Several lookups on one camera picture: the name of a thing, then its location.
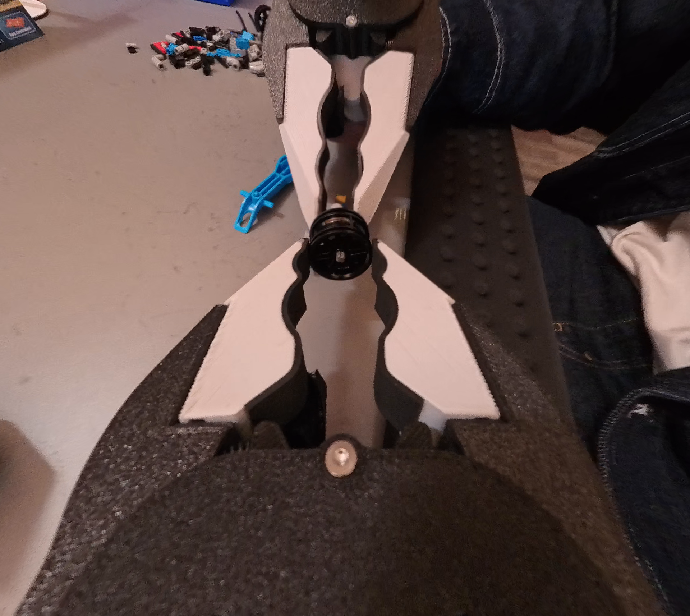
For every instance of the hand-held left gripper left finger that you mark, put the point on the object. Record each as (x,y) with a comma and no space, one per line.
(248,352)

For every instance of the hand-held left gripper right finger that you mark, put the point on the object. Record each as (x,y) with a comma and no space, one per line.
(436,357)

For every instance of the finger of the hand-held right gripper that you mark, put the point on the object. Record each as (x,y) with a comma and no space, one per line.
(302,114)
(391,109)

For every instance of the blue brick separator tool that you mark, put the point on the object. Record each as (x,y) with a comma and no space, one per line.
(259,195)

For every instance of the black wheel hub piece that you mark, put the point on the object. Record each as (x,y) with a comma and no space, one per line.
(340,252)

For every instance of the person's right forearm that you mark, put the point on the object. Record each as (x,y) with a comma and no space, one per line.
(539,44)

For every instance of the white desk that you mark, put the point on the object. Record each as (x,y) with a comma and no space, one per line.
(108,195)

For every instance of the pile of small brick parts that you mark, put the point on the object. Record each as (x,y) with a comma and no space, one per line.
(205,50)

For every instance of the person's leg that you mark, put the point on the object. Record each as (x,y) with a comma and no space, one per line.
(593,303)

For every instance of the person's denim jacket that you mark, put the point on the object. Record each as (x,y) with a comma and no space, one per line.
(636,168)

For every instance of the white round base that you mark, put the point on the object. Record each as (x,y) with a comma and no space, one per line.
(32,7)

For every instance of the small robot kit box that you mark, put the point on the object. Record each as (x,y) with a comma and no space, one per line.
(16,23)

